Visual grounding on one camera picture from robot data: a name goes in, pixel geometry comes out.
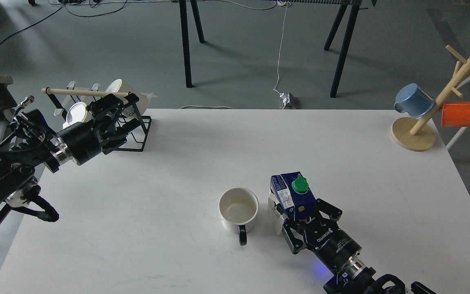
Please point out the black wire mug rack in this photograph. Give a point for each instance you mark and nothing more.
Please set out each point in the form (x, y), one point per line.
(63, 99)

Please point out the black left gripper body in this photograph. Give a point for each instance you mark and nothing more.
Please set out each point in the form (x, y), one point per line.
(83, 140)

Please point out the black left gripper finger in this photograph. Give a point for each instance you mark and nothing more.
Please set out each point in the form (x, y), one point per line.
(115, 106)
(112, 140)

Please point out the white mug on rack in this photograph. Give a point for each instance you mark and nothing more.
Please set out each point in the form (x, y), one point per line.
(77, 113)
(120, 86)

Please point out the blue white milk carton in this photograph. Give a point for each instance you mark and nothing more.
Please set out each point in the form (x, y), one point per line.
(292, 192)

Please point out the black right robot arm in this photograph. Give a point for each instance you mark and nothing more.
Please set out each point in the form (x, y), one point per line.
(357, 278)

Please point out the black table legs right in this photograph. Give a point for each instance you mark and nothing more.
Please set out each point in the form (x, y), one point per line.
(355, 7)

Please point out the black table legs left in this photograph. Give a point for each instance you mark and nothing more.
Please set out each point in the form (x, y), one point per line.
(186, 38)

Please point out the white mug rear on rack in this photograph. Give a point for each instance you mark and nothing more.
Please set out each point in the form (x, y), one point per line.
(120, 86)

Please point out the wooden mug tree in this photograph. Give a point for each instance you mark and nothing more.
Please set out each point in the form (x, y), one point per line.
(415, 133)

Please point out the grey power strip on floor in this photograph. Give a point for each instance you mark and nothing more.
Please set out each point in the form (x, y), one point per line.
(289, 101)

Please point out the blue mug on tree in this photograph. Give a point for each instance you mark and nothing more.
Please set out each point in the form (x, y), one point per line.
(414, 101)

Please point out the orange mug on tree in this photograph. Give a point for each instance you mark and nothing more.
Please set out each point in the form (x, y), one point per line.
(455, 115)

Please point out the white mug front on rack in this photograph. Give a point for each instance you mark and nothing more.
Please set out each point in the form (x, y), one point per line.
(77, 113)

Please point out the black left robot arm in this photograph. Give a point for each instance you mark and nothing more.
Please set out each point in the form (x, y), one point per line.
(32, 142)

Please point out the white mug black handle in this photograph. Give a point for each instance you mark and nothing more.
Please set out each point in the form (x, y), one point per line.
(238, 208)

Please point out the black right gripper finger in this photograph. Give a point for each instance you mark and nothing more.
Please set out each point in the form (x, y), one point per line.
(324, 212)
(288, 228)

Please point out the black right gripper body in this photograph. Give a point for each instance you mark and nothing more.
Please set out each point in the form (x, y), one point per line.
(332, 245)

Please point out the black table legs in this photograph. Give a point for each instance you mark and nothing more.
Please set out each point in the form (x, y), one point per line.
(355, 7)
(186, 38)

